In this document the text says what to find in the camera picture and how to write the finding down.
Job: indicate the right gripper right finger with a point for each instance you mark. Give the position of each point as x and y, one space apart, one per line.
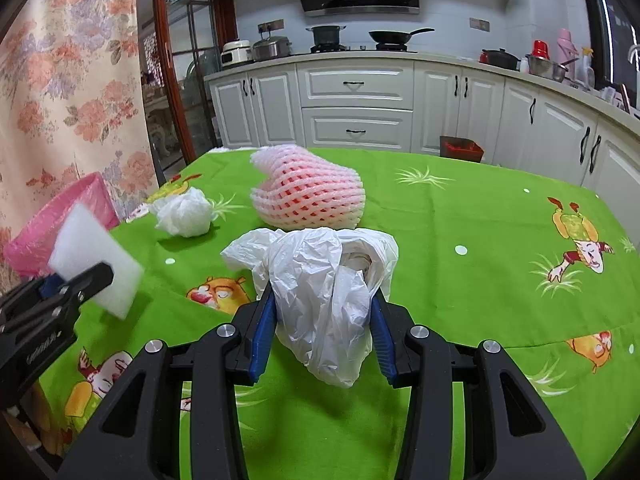
509 433

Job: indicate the operator hand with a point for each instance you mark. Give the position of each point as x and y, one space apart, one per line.
32 421

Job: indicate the red black casserole pot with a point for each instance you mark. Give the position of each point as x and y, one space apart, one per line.
499 58

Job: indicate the steel pressure cooker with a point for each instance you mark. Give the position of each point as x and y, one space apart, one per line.
271 46

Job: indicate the white foam piece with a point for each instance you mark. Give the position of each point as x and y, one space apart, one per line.
83 242

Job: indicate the steel mixing bowl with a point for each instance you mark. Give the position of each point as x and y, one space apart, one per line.
547 69

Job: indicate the black frying pan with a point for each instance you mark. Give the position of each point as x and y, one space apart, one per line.
387 40

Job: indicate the brown glass door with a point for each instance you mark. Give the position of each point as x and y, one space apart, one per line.
180 44

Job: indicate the white lower kitchen cabinets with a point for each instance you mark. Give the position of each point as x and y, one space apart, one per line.
408 102

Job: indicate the pink lined trash bin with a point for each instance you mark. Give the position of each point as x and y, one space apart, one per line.
28 253

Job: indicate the floral peach curtain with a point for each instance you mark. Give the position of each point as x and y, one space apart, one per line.
71 105

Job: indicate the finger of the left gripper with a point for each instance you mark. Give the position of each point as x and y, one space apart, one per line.
29 293
69 297

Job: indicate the black stock pot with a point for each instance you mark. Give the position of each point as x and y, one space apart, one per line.
327 38

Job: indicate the large white bag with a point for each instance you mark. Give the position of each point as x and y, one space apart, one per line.
323 281

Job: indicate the green cartoon tablecloth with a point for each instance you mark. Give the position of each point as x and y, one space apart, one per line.
537 264

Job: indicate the red floor bin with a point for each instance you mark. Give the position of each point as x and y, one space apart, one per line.
460 149

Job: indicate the pink bottle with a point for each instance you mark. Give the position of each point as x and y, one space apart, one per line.
566 52

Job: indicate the white rice cooker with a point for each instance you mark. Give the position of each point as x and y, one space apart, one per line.
237 52

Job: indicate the pink foam fruit net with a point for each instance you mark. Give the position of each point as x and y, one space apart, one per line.
302 190

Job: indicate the small crumpled white bag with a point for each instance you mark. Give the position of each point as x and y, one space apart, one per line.
189 214

